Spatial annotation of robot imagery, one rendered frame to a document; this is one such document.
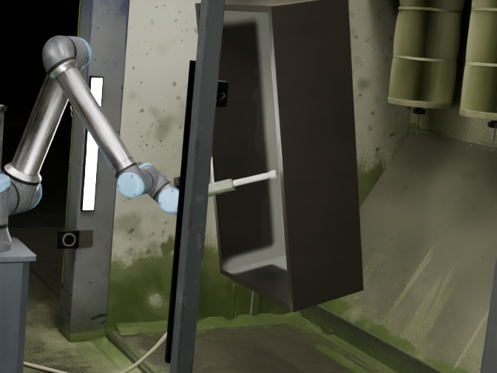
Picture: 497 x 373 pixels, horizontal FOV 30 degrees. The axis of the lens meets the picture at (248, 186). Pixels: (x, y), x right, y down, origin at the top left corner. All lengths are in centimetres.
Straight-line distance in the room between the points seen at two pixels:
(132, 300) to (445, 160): 176
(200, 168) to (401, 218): 255
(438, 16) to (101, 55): 165
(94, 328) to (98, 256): 36
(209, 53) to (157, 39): 204
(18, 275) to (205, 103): 138
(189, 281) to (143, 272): 212
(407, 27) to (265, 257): 136
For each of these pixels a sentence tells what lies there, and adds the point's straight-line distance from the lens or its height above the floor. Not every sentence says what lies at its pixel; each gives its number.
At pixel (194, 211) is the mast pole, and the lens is 245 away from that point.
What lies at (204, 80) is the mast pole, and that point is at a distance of 241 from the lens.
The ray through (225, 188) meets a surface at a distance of 369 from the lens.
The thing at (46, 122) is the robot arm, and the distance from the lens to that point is 360.
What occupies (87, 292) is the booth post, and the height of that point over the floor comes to 24.
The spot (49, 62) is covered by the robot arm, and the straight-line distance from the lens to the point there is 341.
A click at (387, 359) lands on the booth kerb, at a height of 9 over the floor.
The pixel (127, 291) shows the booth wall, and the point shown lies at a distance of 460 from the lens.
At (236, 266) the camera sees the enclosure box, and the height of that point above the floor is 49.
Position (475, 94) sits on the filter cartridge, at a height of 136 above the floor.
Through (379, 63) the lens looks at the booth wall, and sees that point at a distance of 509.
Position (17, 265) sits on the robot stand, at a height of 60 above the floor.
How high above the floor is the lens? 150
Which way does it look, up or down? 9 degrees down
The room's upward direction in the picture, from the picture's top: 5 degrees clockwise
